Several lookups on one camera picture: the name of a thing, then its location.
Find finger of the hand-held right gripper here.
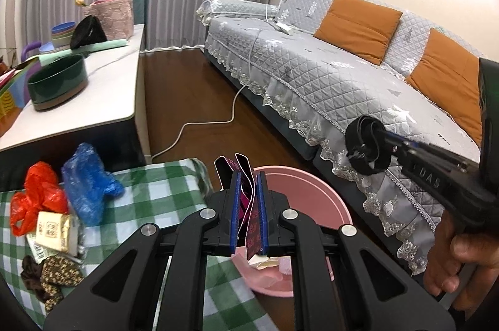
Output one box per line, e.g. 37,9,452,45
372,124,411,165
407,140,442,160

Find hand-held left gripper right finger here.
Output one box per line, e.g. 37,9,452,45
255,173,457,331

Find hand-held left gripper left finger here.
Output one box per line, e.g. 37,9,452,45
43,171,244,331

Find pink black checked packet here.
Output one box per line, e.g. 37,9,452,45
214,153,266,261

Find pink basin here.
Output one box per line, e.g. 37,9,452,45
230,166,355,297

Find blue plastic bag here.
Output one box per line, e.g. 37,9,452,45
61,143,125,226

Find yellow tissue pack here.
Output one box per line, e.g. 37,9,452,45
27,211,80,254

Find brown floral cloth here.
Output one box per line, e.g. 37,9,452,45
39,255,84,312

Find red plastic bag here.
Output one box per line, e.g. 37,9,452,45
10,161,69,237

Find dark brown cloth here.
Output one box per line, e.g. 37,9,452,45
21,255,47,296

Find person's right hand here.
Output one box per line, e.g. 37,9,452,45
424,212,499,312

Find orange cushion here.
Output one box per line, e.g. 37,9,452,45
313,0,403,66
405,27,484,148

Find green checked tablecloth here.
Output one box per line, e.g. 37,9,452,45
0,157,279,331

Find grey quilted sofa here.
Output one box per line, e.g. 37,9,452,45
196,0,499,275

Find white-topped coffee table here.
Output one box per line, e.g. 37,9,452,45
0,23,153,191

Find mint green mat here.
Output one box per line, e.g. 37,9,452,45
39,38,128,66

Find green round tin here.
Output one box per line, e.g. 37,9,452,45
27,54,90,112

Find pink quilted basket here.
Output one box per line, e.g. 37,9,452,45
82,0,135,41

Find black hat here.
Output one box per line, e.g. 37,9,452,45
70,15,108,50

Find stack of plastic bowls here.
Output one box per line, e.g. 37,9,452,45
39,21,76,55

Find colourful storage box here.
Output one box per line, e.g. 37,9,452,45
0,57,40,139

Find purple plastic item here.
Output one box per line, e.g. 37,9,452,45
21,41,41,62

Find white cable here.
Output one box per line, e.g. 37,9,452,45
150,3,281,162

